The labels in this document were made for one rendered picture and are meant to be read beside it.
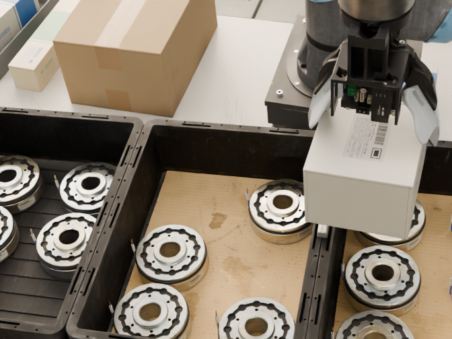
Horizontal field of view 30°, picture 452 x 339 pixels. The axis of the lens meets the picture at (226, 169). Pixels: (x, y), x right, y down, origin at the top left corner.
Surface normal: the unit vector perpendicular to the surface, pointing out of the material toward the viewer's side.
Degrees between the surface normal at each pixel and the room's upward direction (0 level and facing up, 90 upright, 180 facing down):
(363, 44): 91
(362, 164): 0
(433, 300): 0
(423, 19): 87
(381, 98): 91
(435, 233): 0
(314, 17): 91
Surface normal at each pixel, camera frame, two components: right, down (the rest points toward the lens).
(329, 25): -0.36, 0.72
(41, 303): -0.09, -0.69
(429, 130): 0.76, -0.22
